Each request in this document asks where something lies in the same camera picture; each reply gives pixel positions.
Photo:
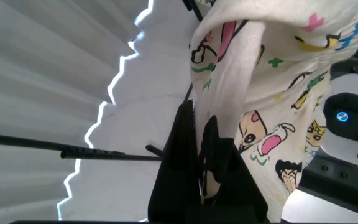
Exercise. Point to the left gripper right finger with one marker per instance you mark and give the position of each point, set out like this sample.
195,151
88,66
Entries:
235,193

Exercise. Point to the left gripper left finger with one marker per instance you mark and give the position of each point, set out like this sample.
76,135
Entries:
176,180

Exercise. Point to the cream printed garment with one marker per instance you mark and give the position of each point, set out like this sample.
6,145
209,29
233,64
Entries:
275,77

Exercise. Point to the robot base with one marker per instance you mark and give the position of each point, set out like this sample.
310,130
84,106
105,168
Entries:
350,130

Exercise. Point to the black clothes rack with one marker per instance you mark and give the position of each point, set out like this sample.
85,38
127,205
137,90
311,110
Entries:
89,153

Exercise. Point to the white curtain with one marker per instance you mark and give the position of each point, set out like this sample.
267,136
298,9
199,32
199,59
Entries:
26,77

